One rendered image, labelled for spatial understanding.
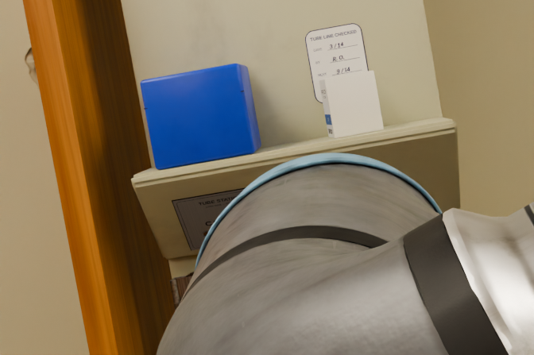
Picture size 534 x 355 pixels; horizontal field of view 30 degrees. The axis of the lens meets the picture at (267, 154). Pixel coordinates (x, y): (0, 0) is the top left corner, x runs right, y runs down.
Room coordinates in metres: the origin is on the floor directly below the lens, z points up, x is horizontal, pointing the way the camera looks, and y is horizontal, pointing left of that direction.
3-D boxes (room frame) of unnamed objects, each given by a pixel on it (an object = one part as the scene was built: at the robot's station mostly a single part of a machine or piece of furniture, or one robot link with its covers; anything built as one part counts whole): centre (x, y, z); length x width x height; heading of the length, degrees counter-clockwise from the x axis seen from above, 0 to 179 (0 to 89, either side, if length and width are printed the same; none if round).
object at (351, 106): (1.01, -0.09, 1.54); 0.05 x 0.05 x 0.06; 3
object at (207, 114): (1.02, 0.06, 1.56); 0.10 x 0.10 x 0.09; 86
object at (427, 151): (1.02, -0.03, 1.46); 0.32 x 0.11 x 0.10; 86
